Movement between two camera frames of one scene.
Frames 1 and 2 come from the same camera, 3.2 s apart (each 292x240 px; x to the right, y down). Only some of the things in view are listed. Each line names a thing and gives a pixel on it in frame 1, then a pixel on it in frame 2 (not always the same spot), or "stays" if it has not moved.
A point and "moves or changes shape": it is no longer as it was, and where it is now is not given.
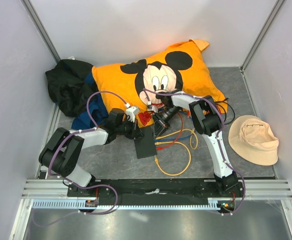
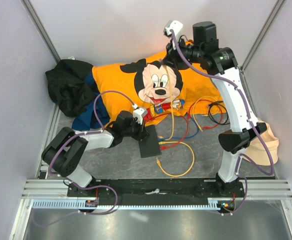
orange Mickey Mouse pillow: [137, 88] stays
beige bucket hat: [252, 139] stays
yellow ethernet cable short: [193, 137] → [172, 135]
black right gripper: [159, 126] → [172, 59]
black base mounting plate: [88, 192] stays
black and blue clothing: [74, 95] stays
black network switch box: [145, 146] moves or changes shape
